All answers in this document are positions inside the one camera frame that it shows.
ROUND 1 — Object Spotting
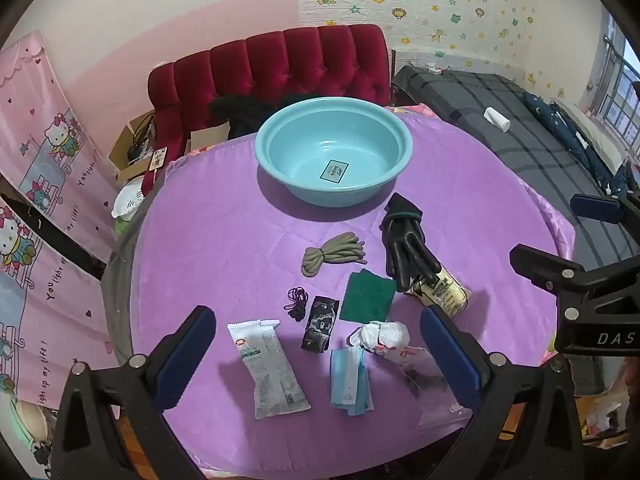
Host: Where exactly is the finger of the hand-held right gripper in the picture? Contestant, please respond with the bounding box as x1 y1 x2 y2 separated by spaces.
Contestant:
570 192 640 226
510 244 640 323

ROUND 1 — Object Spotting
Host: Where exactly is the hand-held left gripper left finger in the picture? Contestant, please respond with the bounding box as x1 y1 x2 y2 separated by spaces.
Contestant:
50 305 218 480

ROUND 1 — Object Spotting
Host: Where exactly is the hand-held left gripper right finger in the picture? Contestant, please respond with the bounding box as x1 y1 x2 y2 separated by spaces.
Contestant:
419 305 586 480

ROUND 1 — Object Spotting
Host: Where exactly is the clear plastic bag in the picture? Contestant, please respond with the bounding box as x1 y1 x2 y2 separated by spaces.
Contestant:
380 345 471 428

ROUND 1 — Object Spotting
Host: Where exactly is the cream packet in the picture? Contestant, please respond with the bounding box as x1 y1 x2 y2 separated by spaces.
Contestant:
405 262 472 320

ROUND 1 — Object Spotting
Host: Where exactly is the white knotted plastic bag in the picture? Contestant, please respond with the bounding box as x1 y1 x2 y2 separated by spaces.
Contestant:
349 321 408 353

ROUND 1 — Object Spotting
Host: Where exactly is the white wipes packet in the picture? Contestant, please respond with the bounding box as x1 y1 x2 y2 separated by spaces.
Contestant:
227 319 308 420

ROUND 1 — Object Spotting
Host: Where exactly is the green scouring pad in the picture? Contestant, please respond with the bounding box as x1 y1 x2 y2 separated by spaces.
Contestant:
339 269 396 324

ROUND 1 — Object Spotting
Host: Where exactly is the blue face mask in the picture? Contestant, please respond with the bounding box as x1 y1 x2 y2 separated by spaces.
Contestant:
330 346 375 417

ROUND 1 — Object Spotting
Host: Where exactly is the black rubber glove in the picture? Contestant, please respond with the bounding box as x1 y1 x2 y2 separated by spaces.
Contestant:
378 192 443 293

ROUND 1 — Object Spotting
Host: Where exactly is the black hair ties bundle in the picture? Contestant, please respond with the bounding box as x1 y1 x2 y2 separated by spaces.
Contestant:
284 286 311 322

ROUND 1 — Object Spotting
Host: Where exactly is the black patterned sachet packet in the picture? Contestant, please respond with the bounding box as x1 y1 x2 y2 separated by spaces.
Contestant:
301 296 341 355

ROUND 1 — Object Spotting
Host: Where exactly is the olive rope bundle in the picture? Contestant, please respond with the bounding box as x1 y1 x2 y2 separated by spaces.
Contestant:
301 231 367 277

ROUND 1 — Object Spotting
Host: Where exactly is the teal plastic basin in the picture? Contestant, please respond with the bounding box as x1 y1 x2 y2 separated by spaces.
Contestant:
254 97 414 207

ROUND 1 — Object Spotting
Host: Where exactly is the paper and cardboard litter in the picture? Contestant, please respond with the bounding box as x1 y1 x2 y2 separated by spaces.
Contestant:
582 392 640 443

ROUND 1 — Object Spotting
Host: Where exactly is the navy star print quilt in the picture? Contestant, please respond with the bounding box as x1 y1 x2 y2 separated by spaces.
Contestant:
522 91 640 196

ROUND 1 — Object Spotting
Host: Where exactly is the window with metal bars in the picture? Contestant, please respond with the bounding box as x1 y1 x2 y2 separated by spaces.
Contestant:
580 10 640 156

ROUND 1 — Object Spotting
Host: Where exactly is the white cup on bed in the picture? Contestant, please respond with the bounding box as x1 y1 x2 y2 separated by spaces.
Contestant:
483 107 512 132

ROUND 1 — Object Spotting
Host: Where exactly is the white plastic colander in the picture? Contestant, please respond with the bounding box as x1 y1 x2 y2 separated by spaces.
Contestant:
111 176 146 221

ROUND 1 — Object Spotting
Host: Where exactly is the pink floral cloth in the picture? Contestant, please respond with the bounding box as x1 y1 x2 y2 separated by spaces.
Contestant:
390 103 436 117

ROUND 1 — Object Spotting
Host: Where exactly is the small cardboard box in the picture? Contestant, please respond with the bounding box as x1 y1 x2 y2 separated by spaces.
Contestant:
186 122 231 156

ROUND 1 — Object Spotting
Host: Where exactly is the open cardboard box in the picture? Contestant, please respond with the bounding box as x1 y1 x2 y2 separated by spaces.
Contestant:
109 110 161 183

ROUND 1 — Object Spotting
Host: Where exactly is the pink cartoon curtain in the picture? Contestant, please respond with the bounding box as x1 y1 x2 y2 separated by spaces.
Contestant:
0 30 126 411

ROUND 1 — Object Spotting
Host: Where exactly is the black clothing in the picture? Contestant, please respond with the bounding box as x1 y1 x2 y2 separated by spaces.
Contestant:
209 92 301 138

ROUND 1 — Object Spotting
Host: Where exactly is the red tufted velvet sofa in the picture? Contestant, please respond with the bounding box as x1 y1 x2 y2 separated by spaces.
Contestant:
141 24 392 196

